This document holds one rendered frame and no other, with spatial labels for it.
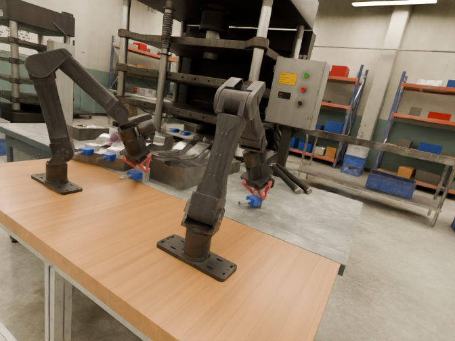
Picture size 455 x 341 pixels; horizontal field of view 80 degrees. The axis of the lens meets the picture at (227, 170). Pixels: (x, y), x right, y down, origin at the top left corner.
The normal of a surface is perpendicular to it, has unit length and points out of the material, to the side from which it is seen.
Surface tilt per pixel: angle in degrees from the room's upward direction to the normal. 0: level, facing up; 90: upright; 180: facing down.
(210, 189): 72
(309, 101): 90
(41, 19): 90
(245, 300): 0
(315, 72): 90
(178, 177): 90
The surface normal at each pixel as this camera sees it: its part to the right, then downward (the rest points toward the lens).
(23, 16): 0.79, 0.29
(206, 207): -0.28, -0.12
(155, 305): 0.17, -0.95
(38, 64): 0.43, 0.30
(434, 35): -0.58, 0.11
